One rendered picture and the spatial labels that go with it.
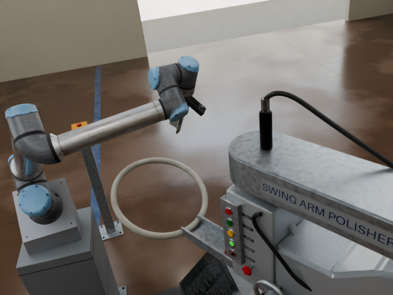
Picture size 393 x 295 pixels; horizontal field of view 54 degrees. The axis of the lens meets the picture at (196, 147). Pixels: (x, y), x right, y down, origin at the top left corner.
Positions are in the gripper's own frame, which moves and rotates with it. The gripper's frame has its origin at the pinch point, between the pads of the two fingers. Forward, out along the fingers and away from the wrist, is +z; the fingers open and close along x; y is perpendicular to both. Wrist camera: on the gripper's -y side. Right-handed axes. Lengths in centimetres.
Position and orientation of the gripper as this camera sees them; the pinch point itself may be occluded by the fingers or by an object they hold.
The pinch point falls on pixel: (182, 124)
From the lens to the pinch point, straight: 189.3
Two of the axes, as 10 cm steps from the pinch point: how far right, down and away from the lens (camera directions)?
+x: -2.6, 6.8, -6.8
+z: -1.6, 6.7, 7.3
